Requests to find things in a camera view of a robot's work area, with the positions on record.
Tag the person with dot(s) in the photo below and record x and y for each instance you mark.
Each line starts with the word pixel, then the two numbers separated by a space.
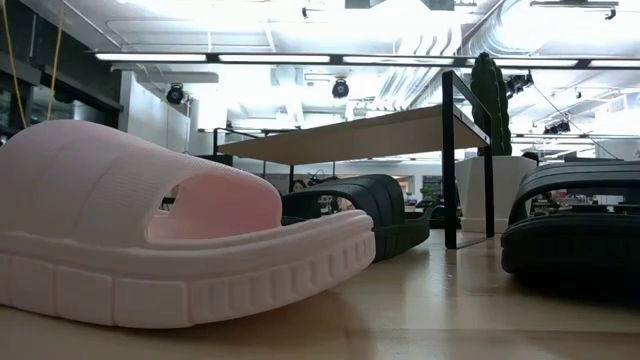
pixel 530 157
pixel 298 185

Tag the black ceiling spotlight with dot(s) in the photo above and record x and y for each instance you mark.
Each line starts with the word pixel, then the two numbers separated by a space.
pixel 340 89
pixel 175 94
pixel 517 82

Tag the wooden shelf black metal frame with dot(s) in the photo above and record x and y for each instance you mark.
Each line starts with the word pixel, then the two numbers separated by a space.
pixel 360 137

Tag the black ridged slide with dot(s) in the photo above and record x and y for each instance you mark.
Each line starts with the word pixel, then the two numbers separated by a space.
pixel 575 245
pixel 390 220

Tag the green cactus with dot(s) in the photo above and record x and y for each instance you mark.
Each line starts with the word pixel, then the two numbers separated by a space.
pixel 490 100

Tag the white hexagonal plant pot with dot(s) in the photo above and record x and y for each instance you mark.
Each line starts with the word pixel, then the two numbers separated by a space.
pixel 510 190

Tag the long ceiling light bar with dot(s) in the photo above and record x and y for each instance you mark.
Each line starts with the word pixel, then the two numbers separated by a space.
pixel 275 58

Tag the pink foam slide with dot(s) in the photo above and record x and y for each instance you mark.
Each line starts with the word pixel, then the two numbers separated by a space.
pixel 100 200

